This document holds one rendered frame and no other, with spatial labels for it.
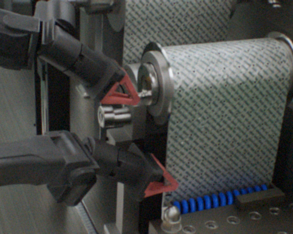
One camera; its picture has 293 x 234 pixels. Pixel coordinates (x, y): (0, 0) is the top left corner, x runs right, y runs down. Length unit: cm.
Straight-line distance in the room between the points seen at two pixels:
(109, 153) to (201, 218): 22
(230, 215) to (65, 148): 35
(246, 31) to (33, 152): 69
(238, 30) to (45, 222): 63
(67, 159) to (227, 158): 35
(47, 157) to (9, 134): 73
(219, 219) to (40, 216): 41
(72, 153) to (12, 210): 43
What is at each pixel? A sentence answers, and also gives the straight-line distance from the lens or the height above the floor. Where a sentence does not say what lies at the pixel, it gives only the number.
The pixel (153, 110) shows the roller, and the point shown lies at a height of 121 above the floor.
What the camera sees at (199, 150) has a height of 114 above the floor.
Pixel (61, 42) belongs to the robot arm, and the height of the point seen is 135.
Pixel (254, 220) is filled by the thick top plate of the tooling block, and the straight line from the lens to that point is 111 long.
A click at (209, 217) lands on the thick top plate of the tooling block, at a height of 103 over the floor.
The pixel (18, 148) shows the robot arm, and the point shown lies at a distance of 87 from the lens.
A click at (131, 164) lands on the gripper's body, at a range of 101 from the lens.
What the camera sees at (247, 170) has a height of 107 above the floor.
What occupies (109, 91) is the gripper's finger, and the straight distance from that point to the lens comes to 99.
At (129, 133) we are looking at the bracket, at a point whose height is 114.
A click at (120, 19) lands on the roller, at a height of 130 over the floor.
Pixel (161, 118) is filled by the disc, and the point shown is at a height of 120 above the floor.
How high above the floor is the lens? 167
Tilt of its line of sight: 27 degrees down
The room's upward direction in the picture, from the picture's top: 3 degrees clockwise
